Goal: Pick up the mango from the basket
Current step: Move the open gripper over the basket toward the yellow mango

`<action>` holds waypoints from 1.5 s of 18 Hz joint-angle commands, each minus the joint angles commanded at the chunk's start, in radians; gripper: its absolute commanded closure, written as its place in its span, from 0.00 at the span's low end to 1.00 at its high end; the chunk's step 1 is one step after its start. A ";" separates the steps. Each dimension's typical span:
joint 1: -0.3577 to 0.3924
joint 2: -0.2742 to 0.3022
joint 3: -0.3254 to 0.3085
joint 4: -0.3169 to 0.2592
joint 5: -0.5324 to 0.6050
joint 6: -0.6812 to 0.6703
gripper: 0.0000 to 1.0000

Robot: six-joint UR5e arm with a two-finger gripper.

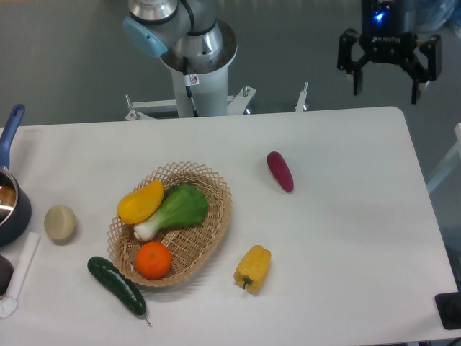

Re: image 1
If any dark round object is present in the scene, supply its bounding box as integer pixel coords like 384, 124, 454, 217
0, 255, 14, 296

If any white rolled cloth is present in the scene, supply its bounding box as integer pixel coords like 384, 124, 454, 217
1, 232, 40, 319

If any orange fruit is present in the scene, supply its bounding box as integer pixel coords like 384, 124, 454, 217
135, 242, 171, 280

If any white frame at right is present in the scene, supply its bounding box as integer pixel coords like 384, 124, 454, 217
426, 123, 460, 194

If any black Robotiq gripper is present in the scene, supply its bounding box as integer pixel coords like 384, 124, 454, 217
337, 0, 442, 105

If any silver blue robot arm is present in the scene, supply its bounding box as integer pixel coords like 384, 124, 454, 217
123, 1, 442, 120

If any woven wicker basket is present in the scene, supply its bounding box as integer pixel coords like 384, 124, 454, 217
107, 161, 233, 288

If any black device at edge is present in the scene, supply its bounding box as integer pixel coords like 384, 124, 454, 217
434, 292, 461, 330

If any green bok choy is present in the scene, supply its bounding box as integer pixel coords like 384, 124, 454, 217
133, 184, 208, 241

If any dark green cucumber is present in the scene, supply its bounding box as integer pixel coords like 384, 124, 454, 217
87, 256, 151, 325

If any dark blue saucepan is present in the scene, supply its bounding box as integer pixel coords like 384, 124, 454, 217
1, 104, 32, 246

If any yellow bell pepper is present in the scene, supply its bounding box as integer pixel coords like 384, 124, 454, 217
233, 245, 272, 294

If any yellow mango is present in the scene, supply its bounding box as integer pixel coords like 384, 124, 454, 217
117, 180, 165, 224

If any blue plastic bag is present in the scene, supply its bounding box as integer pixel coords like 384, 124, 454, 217
416, 0, 460, 38

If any purple sweet potato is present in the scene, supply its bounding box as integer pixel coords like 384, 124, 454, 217
267, 151, 294, 193

